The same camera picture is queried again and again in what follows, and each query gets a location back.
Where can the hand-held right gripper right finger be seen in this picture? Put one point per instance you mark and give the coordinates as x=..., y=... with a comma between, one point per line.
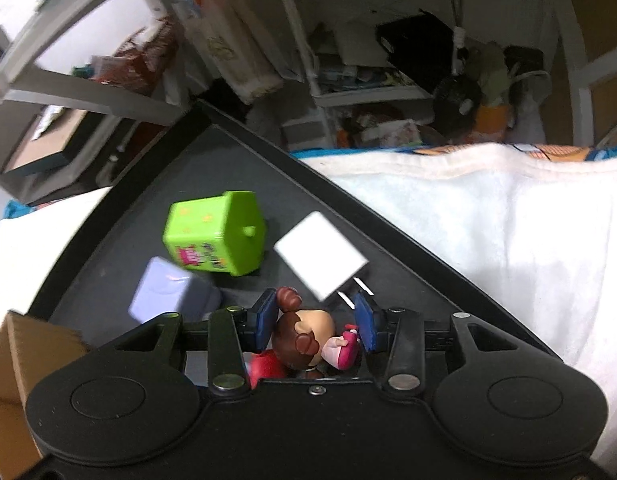
x=366, y=325

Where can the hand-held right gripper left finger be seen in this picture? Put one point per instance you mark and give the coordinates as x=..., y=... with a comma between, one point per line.
x=266, y=322

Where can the brown-haired doll figurine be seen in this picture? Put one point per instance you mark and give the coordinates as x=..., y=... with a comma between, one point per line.
x=313, y=325

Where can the white charger plug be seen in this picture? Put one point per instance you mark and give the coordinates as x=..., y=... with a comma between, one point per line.
x=318, y=255

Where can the purple plastic box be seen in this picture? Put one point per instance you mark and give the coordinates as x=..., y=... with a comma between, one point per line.
x=163, y=290

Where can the green toy box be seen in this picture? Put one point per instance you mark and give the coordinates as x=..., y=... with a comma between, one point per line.
x=208, y=230

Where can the black tray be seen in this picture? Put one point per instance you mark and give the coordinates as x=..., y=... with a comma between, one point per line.
x=138, y=185

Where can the cardboard box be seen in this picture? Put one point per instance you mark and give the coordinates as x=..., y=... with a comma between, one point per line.
x=18, y=360

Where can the small white drawer unit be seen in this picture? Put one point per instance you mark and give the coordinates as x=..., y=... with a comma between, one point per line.
x=308, y=135

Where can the black fan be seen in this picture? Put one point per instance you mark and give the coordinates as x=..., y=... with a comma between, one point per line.
x=456, y=105

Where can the orange cup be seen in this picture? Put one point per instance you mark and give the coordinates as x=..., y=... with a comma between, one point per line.
x=492, y=120

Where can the green plush toy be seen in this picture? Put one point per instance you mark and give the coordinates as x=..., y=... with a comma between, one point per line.
x=488, y=72

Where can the black box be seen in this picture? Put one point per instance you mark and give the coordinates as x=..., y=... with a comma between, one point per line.
x=418, y=45

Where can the white paper bag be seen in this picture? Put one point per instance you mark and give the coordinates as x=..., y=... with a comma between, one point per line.
x=228, y=35

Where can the white shelf unit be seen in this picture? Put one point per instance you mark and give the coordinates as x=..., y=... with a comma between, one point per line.
x=308, y=35

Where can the printed blue bedsheet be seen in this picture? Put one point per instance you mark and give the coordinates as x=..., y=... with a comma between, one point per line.
x=608, y=152

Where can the brown board with black frame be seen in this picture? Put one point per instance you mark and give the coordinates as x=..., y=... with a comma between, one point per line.
x=43, y=145

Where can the white desk frame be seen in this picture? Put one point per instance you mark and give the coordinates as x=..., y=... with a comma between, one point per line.
x=53, y=15

